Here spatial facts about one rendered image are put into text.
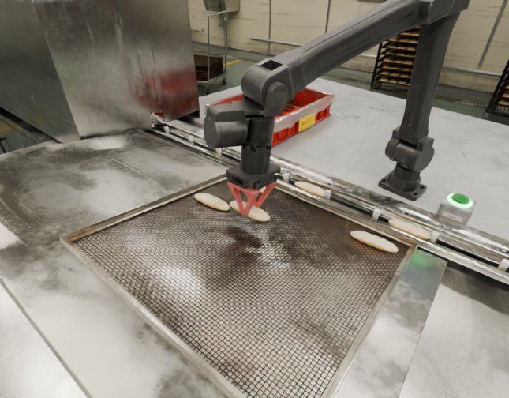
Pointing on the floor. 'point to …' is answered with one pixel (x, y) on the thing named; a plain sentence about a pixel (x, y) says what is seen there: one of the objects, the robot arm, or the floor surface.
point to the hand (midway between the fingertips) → (250, 208)
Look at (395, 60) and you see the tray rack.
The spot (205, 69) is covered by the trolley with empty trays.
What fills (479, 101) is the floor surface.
